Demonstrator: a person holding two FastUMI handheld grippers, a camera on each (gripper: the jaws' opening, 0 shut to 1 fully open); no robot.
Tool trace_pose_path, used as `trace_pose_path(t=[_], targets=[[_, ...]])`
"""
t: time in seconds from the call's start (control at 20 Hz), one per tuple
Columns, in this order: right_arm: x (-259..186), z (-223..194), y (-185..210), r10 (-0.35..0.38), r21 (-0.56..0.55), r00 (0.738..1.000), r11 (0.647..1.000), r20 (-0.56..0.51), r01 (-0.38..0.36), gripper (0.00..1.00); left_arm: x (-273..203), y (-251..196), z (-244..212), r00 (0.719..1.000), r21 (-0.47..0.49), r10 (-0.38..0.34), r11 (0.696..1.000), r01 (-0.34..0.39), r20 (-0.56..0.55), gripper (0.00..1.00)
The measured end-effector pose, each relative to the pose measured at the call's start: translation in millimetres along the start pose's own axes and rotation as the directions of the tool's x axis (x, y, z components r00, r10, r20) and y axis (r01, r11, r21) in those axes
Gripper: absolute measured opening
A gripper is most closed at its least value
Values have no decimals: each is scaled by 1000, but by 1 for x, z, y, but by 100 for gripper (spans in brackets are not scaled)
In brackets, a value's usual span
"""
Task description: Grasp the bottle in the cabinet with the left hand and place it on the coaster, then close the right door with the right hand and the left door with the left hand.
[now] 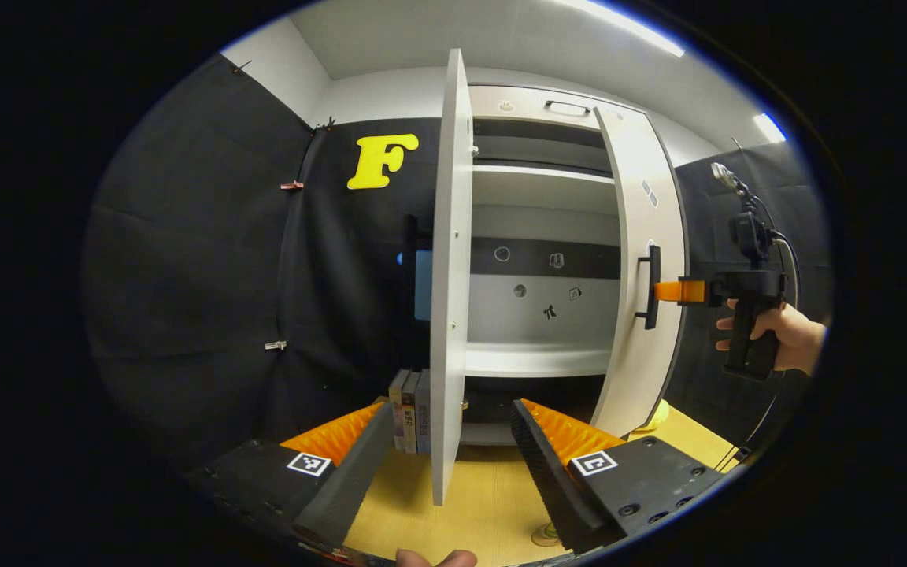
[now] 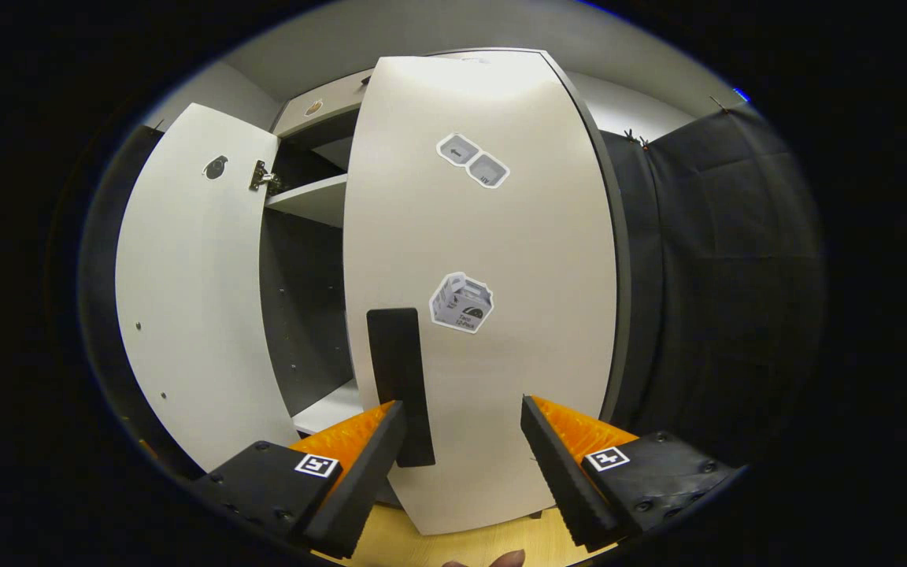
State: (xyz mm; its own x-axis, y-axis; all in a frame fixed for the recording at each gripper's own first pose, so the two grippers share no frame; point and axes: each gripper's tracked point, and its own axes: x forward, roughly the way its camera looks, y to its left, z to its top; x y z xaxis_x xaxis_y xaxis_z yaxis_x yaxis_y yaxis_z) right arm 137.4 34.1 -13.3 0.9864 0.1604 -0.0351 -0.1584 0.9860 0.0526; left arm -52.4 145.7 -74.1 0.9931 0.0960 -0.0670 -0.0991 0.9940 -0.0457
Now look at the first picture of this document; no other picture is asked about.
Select long ceiling light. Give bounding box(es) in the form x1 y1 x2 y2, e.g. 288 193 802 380
572 0 687 57

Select small ceiling light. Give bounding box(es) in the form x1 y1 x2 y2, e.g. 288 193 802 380
753 113 787 144

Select dark monitor screen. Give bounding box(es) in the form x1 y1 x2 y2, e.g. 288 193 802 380
398 214 435 324

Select white cabinet door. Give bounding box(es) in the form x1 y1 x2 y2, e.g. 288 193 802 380
430 49 476 506
589 105 689 439

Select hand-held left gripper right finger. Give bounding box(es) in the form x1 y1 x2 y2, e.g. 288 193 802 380
510 399 738 555

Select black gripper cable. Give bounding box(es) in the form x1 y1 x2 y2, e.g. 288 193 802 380
717 232 802 473

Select white and grey cabinet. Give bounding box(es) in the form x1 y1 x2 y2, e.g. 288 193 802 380
465 83 651 446

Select black backdrop cloth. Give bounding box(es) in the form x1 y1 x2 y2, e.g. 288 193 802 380
83 54 832 465

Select blue grey spine book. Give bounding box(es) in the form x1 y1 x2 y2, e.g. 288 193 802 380
414 369 432 456

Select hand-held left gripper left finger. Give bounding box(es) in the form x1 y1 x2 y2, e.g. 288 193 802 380
186 402 396 552

